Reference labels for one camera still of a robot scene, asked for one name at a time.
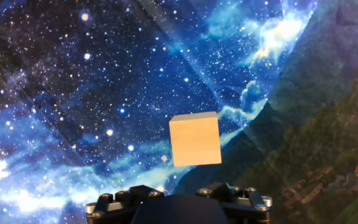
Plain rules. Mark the small wooden cube block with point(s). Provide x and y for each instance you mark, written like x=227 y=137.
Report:
x=196 y=140

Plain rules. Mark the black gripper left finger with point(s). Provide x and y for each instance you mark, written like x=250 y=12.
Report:
x=117 y=208

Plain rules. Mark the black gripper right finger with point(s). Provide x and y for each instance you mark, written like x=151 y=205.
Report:
x=244 y=208

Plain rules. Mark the galaxy print tablecloth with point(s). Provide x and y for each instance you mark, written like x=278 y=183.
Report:
x=89 y=93

